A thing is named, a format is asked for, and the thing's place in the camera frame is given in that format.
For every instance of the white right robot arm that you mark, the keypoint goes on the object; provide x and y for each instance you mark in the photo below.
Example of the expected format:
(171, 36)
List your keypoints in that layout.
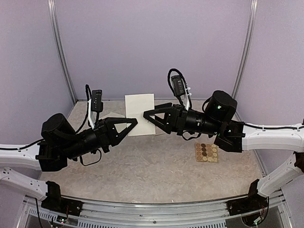
(215, 120)

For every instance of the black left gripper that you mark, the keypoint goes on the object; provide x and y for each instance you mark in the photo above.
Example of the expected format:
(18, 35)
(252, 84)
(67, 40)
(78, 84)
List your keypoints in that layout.
(106, 134)

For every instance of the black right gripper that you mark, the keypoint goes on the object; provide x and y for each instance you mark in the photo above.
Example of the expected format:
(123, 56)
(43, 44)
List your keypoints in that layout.
(175, 118)

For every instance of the cream paper envelope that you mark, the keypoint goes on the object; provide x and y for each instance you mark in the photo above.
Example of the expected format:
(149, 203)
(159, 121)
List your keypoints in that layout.
(113, 115)

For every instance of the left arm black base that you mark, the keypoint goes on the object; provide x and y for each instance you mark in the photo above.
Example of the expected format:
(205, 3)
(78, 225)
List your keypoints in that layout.
(55, 202)

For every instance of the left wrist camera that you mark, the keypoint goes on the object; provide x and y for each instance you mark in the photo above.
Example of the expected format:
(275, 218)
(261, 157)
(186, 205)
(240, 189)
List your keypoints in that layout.
(95, 107)

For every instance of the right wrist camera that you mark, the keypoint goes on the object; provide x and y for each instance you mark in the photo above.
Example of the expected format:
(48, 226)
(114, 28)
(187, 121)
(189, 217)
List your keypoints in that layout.
(181, 91)

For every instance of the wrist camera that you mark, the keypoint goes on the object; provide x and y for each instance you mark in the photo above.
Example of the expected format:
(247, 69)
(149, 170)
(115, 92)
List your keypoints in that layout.
(95, 107)
(181, 91)

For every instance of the brown sticker sheet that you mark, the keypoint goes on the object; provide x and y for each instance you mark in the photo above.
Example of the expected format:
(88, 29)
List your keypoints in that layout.
(206, 152)

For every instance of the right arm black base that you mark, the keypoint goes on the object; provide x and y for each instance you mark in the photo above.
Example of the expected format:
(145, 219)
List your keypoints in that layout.
(253, 201)

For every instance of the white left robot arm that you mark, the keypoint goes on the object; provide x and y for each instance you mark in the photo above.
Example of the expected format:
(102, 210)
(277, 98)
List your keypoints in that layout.
(59, 143)

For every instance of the left aluminium frame post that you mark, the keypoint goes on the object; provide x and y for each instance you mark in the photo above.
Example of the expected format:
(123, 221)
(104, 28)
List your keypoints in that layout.
(60, 51)

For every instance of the aluminium frame post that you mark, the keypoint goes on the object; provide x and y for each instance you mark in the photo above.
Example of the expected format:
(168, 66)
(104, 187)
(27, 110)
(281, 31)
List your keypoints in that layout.
(246, 47)
(60, 51)

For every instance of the right aluminium frame post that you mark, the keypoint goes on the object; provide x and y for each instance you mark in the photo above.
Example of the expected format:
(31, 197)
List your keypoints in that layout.
(246, 47)

